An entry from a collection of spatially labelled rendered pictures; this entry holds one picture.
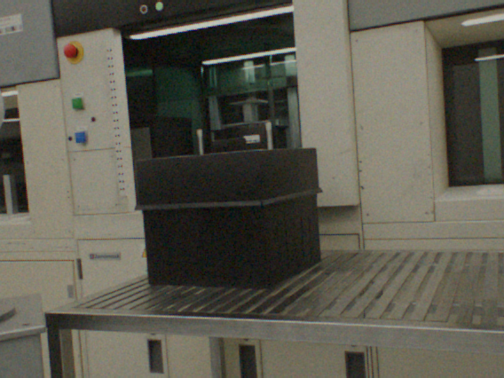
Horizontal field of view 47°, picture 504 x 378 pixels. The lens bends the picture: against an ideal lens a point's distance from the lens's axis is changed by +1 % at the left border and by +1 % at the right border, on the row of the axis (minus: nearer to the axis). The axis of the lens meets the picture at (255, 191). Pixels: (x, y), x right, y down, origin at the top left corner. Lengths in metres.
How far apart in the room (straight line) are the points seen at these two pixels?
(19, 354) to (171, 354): 0.78
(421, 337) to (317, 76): 0.77
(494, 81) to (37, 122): 1.36
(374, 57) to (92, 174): 0.88
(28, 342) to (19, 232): 1.02
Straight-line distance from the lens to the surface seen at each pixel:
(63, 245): 1.87
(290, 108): 2.36
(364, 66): 1.42
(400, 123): 1.40
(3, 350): 1.00
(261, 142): 2.05
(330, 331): 0.83
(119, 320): 0.99
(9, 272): 2.03
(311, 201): 1.24
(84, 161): 1.79
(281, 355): 1.57
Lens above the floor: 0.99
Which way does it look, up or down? 3 degrees down
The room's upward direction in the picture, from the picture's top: 4 degrees counter-clockwise
